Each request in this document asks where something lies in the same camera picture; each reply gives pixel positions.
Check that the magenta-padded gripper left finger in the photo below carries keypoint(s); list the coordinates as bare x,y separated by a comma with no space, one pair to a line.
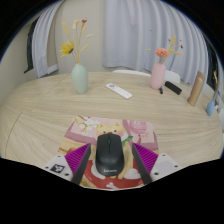
77,159

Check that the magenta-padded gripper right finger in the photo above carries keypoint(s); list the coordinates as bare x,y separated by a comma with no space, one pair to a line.
146,159

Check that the black computer mouse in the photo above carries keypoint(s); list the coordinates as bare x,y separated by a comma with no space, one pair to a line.
110,155

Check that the blue marker pen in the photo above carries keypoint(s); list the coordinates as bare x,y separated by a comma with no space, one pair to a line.
161,90

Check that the white remote control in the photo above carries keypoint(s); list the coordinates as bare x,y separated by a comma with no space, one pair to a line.
119,91

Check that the black rectangular case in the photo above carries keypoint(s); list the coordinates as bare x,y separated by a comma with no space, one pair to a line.
173,87

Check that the pale green ceramic vase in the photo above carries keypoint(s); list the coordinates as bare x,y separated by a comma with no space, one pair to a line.
80,79

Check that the blue ceramic vase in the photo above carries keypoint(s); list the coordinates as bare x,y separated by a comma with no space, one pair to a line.
210,108

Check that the pink ceramic vase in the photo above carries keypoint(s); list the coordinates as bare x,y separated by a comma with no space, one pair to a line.
157,76

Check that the bronze metal drink bottle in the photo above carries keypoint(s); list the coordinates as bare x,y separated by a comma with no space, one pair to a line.
196,88

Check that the white chair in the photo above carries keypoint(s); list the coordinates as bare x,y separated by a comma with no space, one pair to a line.
130,72
172,76

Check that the beige dried flower bunch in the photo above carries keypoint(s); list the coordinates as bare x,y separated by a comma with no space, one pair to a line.
216,86

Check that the pink and orange flower bunch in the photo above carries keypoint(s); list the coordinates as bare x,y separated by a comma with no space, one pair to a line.
162,52

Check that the yellow dried flower bunch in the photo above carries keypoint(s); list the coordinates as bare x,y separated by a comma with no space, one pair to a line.
67,48

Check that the dark window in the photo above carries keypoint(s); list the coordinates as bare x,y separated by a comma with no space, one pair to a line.
210,63
30,50

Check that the narrow white curtain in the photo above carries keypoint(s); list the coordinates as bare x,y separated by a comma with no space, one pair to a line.
45,43

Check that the wide white curtain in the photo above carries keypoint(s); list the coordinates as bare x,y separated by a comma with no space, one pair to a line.
143,33

